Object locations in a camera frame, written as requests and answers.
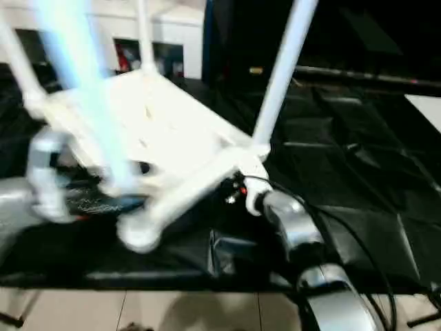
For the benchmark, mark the white plastic table leg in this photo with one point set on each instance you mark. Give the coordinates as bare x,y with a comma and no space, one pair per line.
79,86
144,34
19,58
282,69

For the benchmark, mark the white plastic table top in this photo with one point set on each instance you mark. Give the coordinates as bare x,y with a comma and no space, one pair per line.
155,113

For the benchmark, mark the black glossy mat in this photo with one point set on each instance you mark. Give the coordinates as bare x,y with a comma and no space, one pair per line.
344,155

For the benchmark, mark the small beige label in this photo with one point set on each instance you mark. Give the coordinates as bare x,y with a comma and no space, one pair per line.
256,70

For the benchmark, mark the red packet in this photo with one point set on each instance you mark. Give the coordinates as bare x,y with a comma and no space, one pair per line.
122,57

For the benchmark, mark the dark metal pole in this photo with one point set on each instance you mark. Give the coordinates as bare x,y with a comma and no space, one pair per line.
344,73

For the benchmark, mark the white glass-door cabinet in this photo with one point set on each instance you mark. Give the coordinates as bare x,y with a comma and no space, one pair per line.
179,31

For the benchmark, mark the black backdrop cloth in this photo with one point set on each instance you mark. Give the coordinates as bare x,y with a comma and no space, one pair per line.
361,31

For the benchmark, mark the white flat board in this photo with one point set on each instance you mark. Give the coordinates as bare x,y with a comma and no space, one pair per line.
425,108

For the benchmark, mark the black floor stand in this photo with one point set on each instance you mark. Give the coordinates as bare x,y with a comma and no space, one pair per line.
425,319

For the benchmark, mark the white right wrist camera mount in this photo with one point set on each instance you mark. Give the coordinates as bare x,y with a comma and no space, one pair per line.
256,186

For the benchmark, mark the black frame leg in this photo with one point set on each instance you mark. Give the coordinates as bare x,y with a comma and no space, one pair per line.
12,319

